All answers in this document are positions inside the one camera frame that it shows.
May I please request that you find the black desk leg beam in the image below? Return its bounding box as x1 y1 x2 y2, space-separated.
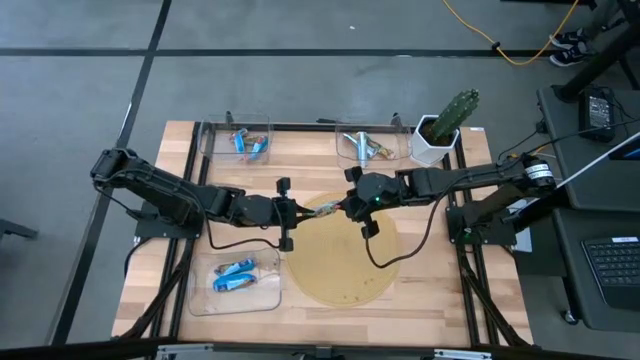
551 0 640 104

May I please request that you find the white rod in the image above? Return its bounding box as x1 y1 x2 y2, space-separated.
554 130 640 190

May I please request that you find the grey chair foot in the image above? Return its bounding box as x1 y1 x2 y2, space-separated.
0 217 40 242

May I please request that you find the round wooden plate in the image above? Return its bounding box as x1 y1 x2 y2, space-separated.
285 192 401 309

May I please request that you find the silver metal bracket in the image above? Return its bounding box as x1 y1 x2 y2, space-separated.
433 348 494 360
155 343 215 360

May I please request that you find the blue screen device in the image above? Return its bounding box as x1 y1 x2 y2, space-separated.
608 144 640 162

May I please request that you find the person's sneaker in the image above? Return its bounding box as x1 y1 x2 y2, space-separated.
548 28 591 50
549 45 597 68

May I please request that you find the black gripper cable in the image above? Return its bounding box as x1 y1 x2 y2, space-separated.
205 222 282 251
364 184 454 270

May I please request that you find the person's leg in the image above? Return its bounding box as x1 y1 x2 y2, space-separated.
587 0 626 39

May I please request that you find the black crossbar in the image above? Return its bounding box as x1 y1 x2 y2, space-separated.
0 338 640 360

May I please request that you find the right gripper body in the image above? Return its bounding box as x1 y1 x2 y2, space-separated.
344 167 404 240

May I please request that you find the green cactus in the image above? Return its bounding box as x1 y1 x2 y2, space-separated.
431 88 480 146

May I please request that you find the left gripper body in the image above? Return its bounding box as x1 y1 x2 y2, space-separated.
233 177 299 253

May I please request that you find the black laptop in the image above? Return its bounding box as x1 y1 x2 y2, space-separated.
552 207 640 332

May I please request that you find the green red granola bar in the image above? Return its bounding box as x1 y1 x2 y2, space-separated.
312 201 344 219

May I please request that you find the black power adapter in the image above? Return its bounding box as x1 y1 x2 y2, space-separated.
578 87 617 143

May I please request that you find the black aluminium table frame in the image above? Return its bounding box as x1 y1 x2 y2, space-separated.
112 110 534 351

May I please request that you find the yellow floor cable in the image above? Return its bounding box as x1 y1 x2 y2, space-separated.
441 0 581 67

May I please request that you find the wide clear plastic tray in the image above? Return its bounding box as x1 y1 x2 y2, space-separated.
187 247 283 318

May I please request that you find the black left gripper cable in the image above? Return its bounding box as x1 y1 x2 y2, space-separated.
205 222 282 251

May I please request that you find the white hexagonal plant pot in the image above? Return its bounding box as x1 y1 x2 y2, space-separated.
409 113 461 168

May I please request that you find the clear plastic bin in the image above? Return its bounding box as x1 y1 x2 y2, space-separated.
198 118 274 166
334 119 414 171

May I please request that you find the black side desk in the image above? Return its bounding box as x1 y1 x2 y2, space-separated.
537 84 640 214

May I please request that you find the small white box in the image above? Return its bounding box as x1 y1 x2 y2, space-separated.
514 229 534 254

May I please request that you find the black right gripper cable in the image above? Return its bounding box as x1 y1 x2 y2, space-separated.
364 184 454 270

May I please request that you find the black desk cable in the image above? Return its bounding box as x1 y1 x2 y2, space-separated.
493 117 640 166

